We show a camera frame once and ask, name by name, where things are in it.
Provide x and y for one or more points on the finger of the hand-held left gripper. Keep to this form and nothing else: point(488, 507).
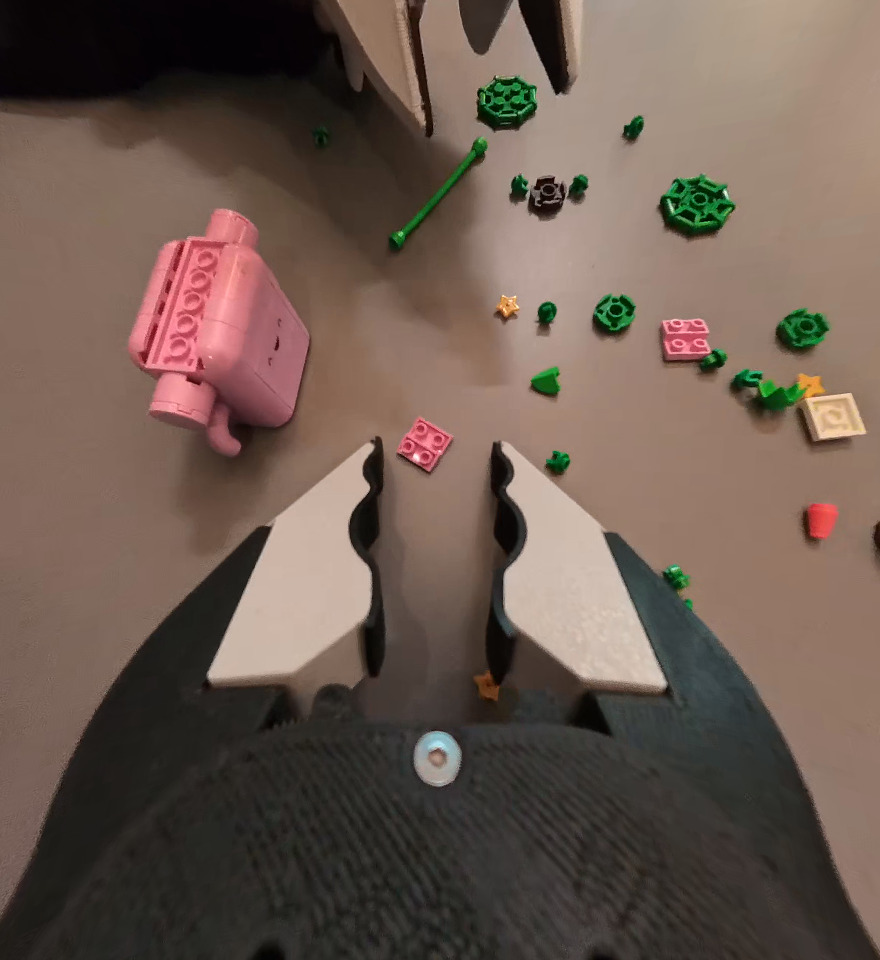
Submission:
point(556, 37)
point(380, 52)

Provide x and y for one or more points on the large green web wheel brick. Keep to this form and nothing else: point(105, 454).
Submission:
point(698, 201)

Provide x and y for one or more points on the scattered small green clip bricks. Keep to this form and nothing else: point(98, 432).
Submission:
point(557, 463)

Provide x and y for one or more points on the green leaf brick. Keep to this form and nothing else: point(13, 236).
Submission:
point(773, 397)

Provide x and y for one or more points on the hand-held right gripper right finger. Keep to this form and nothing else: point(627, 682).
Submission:
point(582, 600)

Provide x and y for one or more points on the red cone brick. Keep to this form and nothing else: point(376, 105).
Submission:
point(822, 521)

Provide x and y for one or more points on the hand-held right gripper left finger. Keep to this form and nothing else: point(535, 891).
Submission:
point(297, 600)

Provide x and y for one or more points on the yellow star brick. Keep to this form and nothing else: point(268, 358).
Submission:
point(507, 305)
point(811, 384)
point(487, 684)

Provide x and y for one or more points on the cream square tile brick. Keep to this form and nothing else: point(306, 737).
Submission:
point(832, 417)

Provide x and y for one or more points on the pink square plate brick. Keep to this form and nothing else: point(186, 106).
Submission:
point(425, 444)

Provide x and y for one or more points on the pink toy brick assembly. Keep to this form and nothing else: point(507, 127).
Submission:
point(252, 337)

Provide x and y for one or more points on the green round plate brick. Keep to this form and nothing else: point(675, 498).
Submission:
point(803, 328)
point(614, 313)

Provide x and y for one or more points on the pale pink square brick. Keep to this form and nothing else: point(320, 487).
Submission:
point(685, 339)

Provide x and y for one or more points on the green bar brick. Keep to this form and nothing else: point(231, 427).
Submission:
point(437, 193)

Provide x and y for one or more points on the green wedge brick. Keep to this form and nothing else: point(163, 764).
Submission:
point(548, 382)

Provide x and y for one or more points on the brown round plate brick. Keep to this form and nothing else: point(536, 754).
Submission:
point(537, 196)

